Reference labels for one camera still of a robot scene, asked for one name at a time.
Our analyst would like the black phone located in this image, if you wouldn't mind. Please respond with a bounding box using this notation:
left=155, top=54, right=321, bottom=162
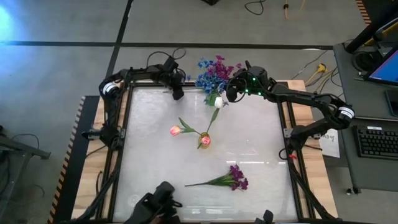
left=384, top=88, right=398, bottom=118

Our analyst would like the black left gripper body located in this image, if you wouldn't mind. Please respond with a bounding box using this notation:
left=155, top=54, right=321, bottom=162
left=157, top=56, right=186, bottom=101

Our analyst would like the yellow ribbed glass vase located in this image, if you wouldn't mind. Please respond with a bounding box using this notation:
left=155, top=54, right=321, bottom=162
left=198, top=131, right=212, bottom=149

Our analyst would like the black striped-edge floor mat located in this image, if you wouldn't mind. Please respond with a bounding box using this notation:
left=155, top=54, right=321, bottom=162
left=355, top=0, right=373, bottom=26

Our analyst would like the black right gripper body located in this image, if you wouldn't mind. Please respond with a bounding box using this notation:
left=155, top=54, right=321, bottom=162
left=226, top=67, right=276, bottom=103

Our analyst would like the black leader arm handle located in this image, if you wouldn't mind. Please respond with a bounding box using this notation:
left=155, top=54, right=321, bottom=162
left=123, top=180, right=184, bottom=224
left=254, top=209, right=275, bottom=224

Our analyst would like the black table frame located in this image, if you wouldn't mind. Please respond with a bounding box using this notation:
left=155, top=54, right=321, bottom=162
left=73, top=80, right=335, bottom=224

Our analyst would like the black monitor pole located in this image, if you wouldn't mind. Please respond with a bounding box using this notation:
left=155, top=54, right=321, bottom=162
left=345, top=0, right=398, bottom=54

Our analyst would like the black cable coil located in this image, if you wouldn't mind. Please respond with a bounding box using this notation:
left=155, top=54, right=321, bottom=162
left=353, top=49, right=379, bottom=74

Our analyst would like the pink artificial tulip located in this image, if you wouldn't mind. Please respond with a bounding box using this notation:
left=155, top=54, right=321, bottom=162
left=195, top=135, right=212, bottom=150
left=169, top=117, right=203, bottom=138

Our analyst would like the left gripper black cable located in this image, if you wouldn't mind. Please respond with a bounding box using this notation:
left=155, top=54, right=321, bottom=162
left=146, top=47, right=187, bottom=68

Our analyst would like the white paper sheet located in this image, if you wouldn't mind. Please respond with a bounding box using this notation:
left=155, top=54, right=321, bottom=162
left=319, top=126, right=341, bottom=159

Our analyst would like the monitor with bright screen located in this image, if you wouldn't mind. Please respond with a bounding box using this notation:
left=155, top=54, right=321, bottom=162
left=366, top=46, right=398, bottom=87

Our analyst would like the yellow cable with plug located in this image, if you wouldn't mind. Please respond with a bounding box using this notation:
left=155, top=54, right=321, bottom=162
left=303, top=63, right=328, bottom=87

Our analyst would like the grey side table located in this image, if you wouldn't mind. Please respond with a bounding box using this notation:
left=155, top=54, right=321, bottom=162
left=0, top=124, right=52, bottom=224

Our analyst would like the clear round glass lid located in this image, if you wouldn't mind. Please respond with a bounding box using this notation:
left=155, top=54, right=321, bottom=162
left=127, top=194, right=141, bottom=207

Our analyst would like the green glass vase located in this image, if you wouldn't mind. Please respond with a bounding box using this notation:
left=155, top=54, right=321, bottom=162
left=205, top=91, right=220, bottom=107

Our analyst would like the black floor cable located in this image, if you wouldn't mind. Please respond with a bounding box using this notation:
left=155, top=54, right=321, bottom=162
left=244, top=0, right=266, bottom=16

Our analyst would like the purple artificial flower bunch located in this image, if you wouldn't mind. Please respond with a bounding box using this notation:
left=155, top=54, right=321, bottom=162
left=205, top=55, right=244, bottom=82
left=184, top=164, right=249, bottom=192

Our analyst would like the grey office desk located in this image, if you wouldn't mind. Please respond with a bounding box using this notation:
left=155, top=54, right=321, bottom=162
left=333, top=42, right=398, bottom=192

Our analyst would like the black computer keyboard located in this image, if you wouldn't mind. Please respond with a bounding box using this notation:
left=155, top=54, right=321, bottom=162
left=353, top=125, right=398, bottom=160

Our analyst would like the white artificial tulip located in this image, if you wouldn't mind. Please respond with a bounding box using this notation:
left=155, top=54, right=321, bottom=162
left=205, top=96, right=229, bottom=134

